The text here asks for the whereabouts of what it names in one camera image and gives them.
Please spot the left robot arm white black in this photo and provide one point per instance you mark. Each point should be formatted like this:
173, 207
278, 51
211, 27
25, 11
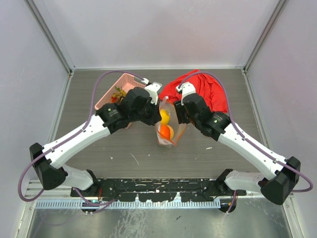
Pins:
50, 161

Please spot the red cloth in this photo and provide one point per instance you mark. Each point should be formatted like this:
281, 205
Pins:
205, 85

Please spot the brown longan bunch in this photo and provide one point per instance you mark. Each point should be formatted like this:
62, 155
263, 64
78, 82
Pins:
118, 95

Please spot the yellow lemon fruit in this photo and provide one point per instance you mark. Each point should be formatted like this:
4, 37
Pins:
165, 117

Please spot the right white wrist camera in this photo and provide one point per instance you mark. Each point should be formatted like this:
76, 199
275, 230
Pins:
185, 89

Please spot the white slotted cable duct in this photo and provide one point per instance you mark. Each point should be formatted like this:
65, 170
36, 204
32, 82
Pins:
176, 204

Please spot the clear zip top bag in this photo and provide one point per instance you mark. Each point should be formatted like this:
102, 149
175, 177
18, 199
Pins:
179, 129

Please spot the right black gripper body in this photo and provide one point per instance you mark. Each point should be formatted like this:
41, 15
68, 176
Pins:
183, 116

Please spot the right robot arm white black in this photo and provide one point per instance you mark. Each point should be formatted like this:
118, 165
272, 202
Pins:
276, 176

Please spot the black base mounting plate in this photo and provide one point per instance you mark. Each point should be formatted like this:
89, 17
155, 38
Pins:
159, 190

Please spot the orange tangerine fruit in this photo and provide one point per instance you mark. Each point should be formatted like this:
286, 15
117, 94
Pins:
166, 131

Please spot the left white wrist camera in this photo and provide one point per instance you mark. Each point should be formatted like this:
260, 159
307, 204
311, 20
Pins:
153, 89

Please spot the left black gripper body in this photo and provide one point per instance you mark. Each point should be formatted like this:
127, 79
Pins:
147, 114

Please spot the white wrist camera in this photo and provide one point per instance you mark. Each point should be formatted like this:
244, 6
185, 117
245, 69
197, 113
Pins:
185, 89
153, 89

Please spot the pink plastic basket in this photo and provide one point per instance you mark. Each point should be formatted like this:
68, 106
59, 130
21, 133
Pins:
126, 81

